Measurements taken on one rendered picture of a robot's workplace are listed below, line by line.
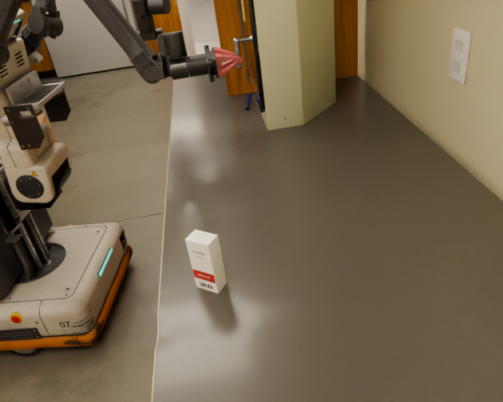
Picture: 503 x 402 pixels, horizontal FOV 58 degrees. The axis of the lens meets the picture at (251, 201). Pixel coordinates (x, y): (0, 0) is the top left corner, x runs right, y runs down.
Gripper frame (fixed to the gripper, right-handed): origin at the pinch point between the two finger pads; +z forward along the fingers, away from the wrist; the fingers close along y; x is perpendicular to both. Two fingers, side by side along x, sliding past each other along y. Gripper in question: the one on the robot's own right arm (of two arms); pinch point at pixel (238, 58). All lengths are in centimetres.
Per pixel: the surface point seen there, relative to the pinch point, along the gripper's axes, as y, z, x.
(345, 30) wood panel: 29, 41, 12
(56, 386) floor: -35, -91, 109
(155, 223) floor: 68, -58, 135
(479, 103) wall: -43, 49, -3
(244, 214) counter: -53, -7, 8
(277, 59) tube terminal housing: -6.4, 10.2, -1.4
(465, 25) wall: -30, 49, -15
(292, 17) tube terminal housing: -3.9, 15.3, -11.4
